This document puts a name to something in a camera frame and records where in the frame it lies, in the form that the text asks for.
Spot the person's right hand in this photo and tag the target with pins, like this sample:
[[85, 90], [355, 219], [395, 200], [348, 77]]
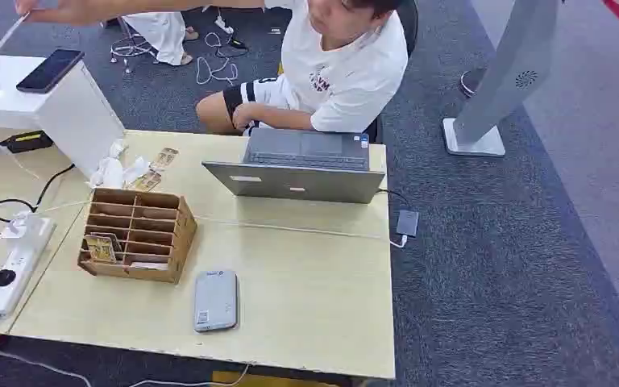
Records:
[[58, 12]]

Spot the person's left hand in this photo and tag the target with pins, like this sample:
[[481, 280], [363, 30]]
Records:
[[244, 117]]

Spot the thin white stick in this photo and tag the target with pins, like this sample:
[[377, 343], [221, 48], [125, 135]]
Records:
[[9, 33]]

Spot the black smartphone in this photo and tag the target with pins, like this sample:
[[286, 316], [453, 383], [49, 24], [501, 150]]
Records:
[[49, 70]]

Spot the black floor adapter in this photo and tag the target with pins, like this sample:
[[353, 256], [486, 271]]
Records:
[[233, 49]]

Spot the chrome chair base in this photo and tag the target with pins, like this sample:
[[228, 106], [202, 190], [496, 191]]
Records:
[[130, 49]]

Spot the grey laptop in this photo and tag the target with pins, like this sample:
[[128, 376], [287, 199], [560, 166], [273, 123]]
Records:
[[299, 181]]

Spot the white floor socket strip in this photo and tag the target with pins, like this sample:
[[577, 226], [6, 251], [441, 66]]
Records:
[[224, 24]]

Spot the person in background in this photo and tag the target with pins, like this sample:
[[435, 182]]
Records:
[[160, 32]]

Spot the seated person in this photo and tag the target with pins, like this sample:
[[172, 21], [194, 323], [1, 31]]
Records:
[[341, 80]]

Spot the white cabinet box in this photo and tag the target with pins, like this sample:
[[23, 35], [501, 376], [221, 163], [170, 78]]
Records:
[[74, 117]]

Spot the black power adapter yellow label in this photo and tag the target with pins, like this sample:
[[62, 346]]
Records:
[[29, 141]]

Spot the crumpled clear plastic wrap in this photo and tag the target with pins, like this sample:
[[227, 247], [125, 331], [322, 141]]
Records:
[[111, 171]]

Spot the wooden card box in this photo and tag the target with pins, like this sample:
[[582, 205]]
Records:
[[168, 251]]

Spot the white card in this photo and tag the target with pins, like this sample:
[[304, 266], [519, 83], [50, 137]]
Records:
[[148, 265]]

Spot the grey portable drive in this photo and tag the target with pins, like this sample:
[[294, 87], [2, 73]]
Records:
[[215, 302]]

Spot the black office chair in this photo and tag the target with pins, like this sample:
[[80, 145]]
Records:
[[408, 21]]

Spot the small grey usb hub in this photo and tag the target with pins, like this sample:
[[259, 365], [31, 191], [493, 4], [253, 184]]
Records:
[[407, 223]]

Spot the yellow printed card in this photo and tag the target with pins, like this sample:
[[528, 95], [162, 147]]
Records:
[[100, 248]]

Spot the white charger plug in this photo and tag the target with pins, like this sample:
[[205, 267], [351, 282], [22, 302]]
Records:
[[14, 227]]

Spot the black round wheel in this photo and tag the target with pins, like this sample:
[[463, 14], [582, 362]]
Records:
[[471, 83]]

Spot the white power strip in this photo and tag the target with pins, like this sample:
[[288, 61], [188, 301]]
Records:
[[18, 267]]

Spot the yellow board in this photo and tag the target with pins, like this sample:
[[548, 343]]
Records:
[[267, 381]]

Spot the white floor stand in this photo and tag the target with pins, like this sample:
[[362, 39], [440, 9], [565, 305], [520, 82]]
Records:
[[507, 80]]

